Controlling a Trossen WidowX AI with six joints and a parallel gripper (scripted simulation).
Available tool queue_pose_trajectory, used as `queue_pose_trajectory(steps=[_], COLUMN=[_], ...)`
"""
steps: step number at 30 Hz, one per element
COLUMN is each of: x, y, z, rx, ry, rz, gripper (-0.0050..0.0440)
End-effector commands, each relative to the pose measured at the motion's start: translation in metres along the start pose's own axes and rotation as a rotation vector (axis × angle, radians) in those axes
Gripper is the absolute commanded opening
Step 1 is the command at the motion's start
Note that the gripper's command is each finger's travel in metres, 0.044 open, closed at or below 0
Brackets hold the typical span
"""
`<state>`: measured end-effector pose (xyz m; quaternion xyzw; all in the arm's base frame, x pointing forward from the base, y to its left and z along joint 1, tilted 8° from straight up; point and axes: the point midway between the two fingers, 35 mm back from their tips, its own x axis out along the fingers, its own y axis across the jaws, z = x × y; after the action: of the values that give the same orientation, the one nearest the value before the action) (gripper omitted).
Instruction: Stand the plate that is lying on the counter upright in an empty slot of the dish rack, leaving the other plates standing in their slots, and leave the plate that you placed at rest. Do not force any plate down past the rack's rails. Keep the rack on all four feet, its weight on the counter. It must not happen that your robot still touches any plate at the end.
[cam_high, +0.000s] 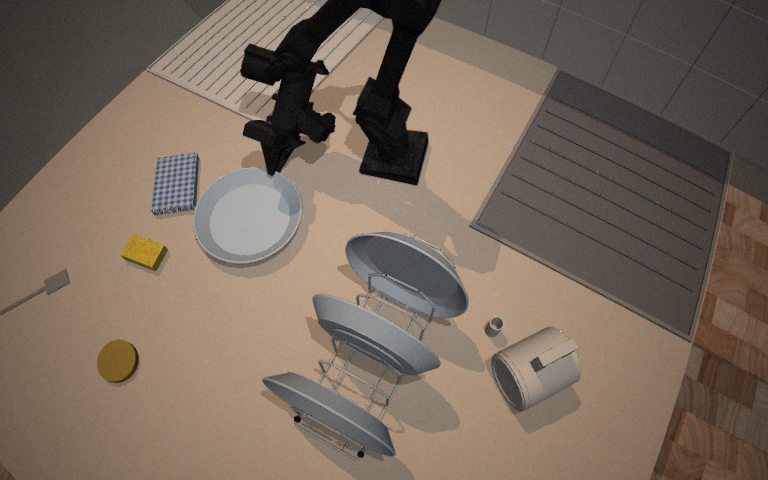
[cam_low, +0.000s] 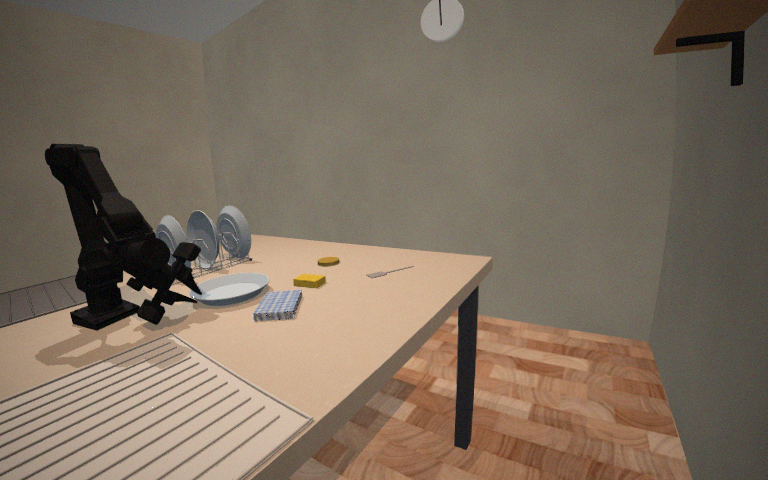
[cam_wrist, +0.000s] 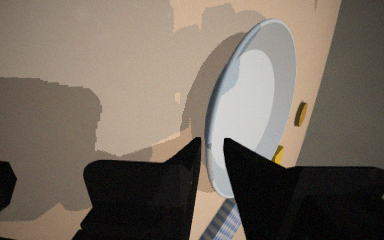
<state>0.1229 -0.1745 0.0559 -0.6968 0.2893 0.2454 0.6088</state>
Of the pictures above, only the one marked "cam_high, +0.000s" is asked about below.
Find silver wire dish rack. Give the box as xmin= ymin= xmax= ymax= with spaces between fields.
xmin=291 ymin=234 xmax=456 ymax=460

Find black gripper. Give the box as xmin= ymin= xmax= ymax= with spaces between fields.
xmin=243 ymin=89 xmax=310 ymax=176

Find grey tiled wall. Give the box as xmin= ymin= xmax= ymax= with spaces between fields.
xmin=435 ymin=0 xmax=768 ymax=205

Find white ribbed draining mat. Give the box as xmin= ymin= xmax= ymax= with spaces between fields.
xmin=146 ymin=0 xmax=384 ymax=121

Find olive-brown round disc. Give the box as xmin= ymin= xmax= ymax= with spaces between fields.
xmin=97 ymin=339 xmax=139 ymax=383

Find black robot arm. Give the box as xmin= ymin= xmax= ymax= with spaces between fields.
xmin=240 ymin=0 xmax=441 ymax=166

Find yellow sponge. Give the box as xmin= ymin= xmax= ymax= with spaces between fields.
xmin=121 ymin=234 xmax=168 ymax=271

